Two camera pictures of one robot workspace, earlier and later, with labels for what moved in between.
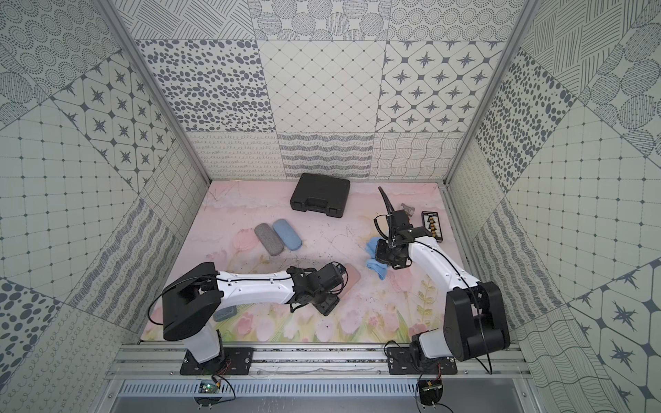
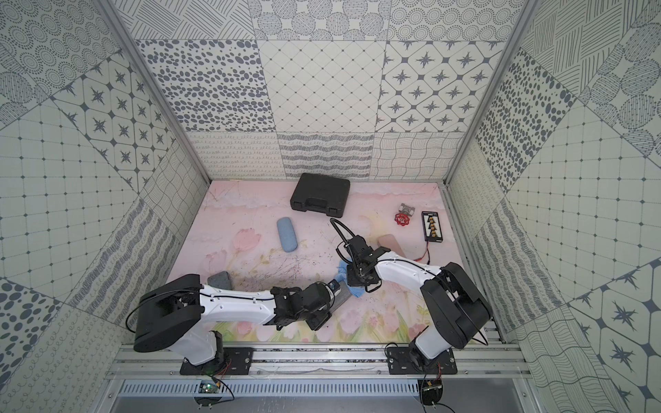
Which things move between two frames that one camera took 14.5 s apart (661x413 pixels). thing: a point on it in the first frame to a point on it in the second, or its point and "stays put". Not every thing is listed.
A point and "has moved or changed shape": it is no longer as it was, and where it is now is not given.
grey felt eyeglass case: x=268 y=239 to x=339 y=298
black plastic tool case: x=321 y=194 stays put
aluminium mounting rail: x=154 y=360 stays put
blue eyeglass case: x=287 y=234 stays put
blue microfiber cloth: x=372 y=262 has moved or changed shape
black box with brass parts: x=431 y=223 stays put
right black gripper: x=381 y=254 to x=351 y=281
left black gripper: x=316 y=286 to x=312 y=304
